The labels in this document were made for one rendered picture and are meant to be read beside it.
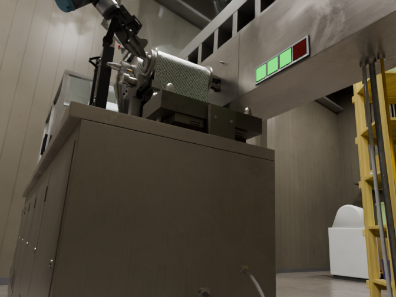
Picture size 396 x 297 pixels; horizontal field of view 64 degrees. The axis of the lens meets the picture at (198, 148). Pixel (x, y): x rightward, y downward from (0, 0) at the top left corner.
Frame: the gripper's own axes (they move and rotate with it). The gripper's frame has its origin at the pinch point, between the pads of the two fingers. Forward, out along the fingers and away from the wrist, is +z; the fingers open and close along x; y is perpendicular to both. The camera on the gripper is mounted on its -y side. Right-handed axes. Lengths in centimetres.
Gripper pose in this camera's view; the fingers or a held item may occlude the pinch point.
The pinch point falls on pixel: (141, 56)
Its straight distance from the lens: 131.3
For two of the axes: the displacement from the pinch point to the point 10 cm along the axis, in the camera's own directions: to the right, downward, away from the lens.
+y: 6.0, -6.2, 5.1
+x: -5.0, 2.1, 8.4
